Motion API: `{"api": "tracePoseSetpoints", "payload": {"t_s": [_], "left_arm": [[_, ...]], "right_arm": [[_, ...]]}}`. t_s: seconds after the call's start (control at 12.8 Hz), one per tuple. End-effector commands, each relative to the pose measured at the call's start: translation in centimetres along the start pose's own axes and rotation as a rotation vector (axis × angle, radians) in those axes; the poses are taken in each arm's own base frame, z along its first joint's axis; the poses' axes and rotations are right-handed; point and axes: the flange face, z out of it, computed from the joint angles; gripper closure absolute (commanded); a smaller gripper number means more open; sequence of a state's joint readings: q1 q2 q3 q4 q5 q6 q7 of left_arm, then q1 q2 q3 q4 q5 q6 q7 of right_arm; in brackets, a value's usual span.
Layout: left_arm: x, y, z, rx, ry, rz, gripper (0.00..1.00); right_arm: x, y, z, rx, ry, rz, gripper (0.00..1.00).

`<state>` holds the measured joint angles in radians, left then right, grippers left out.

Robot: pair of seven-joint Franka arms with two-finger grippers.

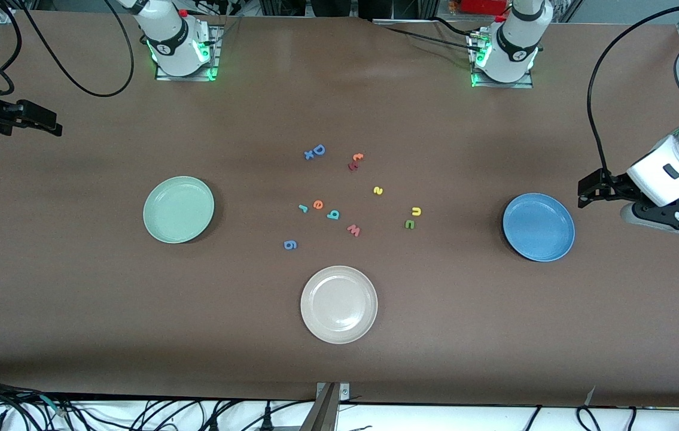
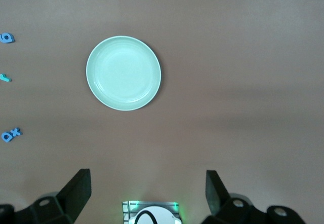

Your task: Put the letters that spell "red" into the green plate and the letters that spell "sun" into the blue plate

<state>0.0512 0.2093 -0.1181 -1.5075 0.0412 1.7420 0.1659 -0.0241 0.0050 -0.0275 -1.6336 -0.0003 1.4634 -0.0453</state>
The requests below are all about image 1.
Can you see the teal foam letter g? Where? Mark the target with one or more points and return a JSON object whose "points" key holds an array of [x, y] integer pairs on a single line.
{"points": [[333, 215]]}

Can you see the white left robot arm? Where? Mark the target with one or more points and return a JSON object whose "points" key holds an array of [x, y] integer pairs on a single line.
{"points": [[518, 36]]}

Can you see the blue round plate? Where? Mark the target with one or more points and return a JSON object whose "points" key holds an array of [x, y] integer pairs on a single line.
{"points": [[538, 227]]}

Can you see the green round plate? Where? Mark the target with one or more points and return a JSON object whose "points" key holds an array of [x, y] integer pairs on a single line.
{"points": [[179, 209]]}

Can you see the white paper scrap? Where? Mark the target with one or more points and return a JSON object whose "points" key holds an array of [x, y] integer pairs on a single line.
{"points": [[589, 395]]}

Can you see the red box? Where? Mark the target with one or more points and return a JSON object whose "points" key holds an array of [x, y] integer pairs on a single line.
{"points": [[483, 6]]}

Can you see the pink foam letter w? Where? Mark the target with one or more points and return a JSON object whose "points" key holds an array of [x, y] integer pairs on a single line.
{"points": [[354, 230]]}

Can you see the beige round plate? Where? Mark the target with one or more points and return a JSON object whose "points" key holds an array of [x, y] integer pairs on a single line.
{"points": [[339, 304]]}

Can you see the blue foam letter D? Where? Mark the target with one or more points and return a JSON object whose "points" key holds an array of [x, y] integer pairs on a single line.
{"points": [[315, 149]]}

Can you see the blue foam letter g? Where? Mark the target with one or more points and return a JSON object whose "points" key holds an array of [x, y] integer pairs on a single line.
{"points": [[286, 244]]}

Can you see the black power plug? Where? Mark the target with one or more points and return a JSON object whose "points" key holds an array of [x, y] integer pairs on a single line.
{"points": [[267, 419]]}

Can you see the aluminium corner bracket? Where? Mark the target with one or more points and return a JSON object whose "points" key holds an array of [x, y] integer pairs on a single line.
{"points": [[3, 17]]}

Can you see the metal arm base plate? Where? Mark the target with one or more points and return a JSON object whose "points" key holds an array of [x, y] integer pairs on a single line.
{"points": [[501, 85], [183, 78]]}

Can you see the aluminium post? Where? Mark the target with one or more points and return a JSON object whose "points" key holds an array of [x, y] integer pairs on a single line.
{"points": [[327, 413]]}

